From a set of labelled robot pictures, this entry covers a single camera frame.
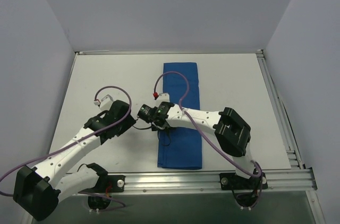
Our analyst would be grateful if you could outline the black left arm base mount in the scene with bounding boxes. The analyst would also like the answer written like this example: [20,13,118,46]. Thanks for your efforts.
[93,175,125,193]

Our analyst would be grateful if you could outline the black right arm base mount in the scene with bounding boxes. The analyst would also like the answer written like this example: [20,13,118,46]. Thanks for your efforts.
[219,173,260,191]

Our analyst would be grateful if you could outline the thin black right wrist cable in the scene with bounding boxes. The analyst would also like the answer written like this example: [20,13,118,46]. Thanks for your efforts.
[132,124,173,147]

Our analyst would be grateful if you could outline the aluminium right frame rail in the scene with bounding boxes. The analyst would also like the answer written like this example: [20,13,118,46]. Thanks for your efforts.
[256,49,305,169]

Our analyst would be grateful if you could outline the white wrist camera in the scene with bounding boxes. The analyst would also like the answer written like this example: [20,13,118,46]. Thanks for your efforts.
[152,92,169,102]
[93,94,114,111]

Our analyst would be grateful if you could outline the aluminium frame rail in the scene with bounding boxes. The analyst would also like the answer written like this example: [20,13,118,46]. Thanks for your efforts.
[77,49,264,56]
[256,49,305,169]
[28,168,318,197]

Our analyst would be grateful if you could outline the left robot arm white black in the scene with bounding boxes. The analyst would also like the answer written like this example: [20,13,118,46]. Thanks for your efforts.
[13,100,135,221]

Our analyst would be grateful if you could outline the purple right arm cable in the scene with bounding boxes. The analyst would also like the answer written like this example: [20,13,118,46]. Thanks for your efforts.
[152,71,264,182]

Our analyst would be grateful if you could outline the aluminium front frame rail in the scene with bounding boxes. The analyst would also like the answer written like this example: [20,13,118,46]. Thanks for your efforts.
[28,168,318,197]

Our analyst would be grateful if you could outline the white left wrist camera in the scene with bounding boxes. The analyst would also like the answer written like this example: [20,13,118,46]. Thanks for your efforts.
[93,94,114,111]

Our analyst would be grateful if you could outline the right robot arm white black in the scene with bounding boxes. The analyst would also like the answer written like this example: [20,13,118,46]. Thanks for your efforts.
[138,101,262,188]

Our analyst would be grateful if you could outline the blue surgical cloth wrap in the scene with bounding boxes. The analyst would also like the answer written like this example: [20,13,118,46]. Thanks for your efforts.
[157,62,202,170]

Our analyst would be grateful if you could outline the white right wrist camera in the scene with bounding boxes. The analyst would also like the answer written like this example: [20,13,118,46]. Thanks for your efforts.
[152,92,169,102]

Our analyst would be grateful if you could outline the aluminium back frame rail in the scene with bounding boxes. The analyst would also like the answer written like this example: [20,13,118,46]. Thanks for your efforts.
[77,49,264,56]

